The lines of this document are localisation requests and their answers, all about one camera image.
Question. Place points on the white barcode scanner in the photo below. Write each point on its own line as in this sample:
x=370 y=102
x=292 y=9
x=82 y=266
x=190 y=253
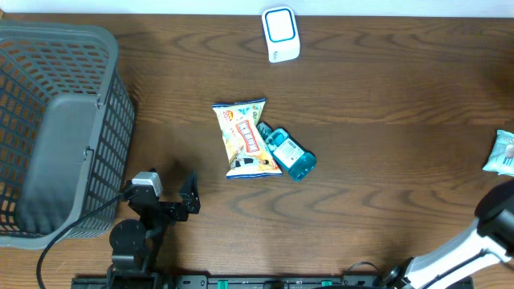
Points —
x=281 y=34

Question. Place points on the yellow red snack bag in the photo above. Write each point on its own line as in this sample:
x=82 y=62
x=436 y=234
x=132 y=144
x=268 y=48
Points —
x=248 y=155

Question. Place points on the grey plastic shopping basket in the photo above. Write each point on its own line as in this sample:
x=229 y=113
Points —
x=66 y=128

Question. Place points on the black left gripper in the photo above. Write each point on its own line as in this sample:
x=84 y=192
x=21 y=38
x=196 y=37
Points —
x=189 y=201

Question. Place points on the light teal wipes packet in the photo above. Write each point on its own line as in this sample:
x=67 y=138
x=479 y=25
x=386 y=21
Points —
x=501 y=157

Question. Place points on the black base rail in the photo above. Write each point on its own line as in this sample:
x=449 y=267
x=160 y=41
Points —
x=204 y=282

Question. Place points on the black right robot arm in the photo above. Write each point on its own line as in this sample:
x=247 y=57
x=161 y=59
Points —
x=487 y=241

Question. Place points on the teal mouthwash bottle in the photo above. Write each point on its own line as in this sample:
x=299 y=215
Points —
x=290 y=155

